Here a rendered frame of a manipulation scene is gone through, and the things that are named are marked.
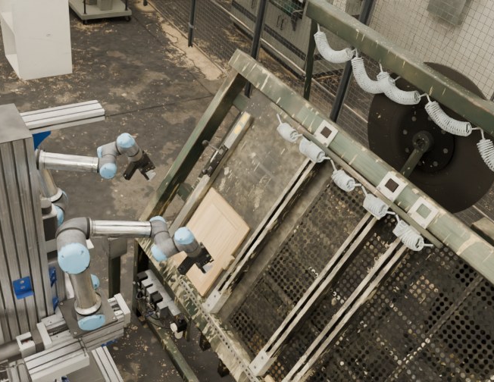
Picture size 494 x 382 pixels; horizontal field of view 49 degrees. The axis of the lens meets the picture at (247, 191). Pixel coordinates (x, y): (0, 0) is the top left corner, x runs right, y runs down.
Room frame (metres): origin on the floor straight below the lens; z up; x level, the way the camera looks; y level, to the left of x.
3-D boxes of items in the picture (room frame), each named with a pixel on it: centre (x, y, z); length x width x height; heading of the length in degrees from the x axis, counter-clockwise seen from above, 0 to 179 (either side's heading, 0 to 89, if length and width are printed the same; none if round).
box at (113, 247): (2.25, 0.73, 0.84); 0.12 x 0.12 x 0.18; 43
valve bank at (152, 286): (1.98, 0.38, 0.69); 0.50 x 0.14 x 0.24; 43
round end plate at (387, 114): (2.43, -0.84, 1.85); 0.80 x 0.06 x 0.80; 43
